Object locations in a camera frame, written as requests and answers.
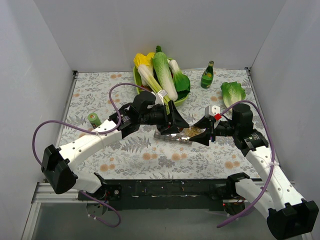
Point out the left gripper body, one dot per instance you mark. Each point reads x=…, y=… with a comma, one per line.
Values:
x=167, y=117

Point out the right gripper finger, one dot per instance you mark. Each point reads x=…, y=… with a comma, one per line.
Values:
x=203, y=123
x=203, y=138

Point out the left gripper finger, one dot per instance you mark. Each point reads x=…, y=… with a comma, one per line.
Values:
x=168, y=130
x=175, y=118

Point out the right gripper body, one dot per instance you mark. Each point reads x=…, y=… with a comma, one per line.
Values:
x=212, y=128

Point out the grey weekly pill organizer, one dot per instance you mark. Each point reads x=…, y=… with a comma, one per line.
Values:
x=174, y=138

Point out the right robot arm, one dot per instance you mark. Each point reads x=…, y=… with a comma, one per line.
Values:
x=285, y=210

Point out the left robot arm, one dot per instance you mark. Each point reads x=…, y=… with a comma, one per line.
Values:
x=59, y=164

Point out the romaine lettuce head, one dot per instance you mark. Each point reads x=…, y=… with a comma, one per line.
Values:
x=232, y=92

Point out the bok choy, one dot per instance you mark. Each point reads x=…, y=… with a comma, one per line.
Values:
x=180, y=80

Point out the green glass bottle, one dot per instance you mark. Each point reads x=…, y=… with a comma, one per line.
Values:
x=207, y=76

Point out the napa cabbage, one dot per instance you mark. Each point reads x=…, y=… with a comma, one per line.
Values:
x=163, y=73

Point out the celery stalks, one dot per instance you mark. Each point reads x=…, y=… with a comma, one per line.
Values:
x=150, y=79

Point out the green plastic basket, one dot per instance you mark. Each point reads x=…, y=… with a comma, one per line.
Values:
x=142, y=84

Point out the yellow leafy cabbage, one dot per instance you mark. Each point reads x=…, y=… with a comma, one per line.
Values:
x=146, y=60

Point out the green pill bottle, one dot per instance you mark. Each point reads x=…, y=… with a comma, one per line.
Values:
x=94, y=120

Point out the floral table mat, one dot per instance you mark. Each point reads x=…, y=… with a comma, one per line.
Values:
x=142, y=156

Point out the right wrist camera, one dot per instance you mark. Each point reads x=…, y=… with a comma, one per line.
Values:
x=212, y=113

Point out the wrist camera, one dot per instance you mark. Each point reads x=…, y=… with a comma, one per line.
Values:
x=160, y=97
x=212, y=113

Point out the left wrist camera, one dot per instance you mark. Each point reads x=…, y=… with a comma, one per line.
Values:
x=160, y=97

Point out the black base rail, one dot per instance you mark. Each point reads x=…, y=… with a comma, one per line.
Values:
x=173, y=194

